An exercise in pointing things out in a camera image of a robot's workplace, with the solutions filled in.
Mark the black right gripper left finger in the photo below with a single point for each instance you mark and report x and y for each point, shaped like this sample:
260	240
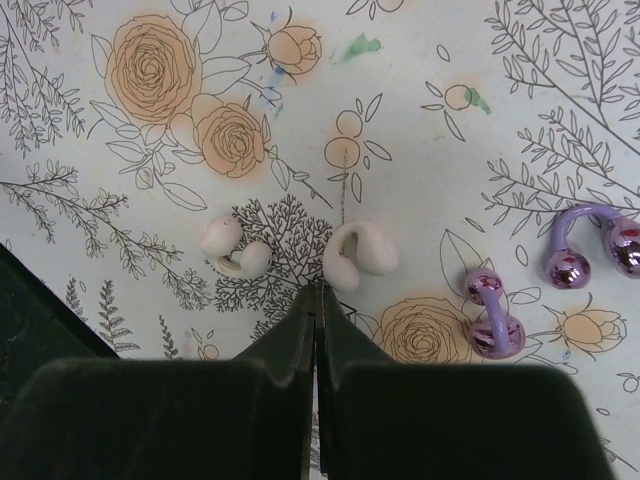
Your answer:
244	418

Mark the white clip earbud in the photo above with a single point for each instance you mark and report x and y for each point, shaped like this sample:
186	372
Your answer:
219	243
356	247

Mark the purple clip earbud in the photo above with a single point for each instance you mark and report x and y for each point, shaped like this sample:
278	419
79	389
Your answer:
581	230
500	335

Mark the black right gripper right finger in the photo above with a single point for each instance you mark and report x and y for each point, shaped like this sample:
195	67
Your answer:
381	419

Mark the floral table mat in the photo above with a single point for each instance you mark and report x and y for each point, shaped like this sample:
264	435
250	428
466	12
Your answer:
464	128

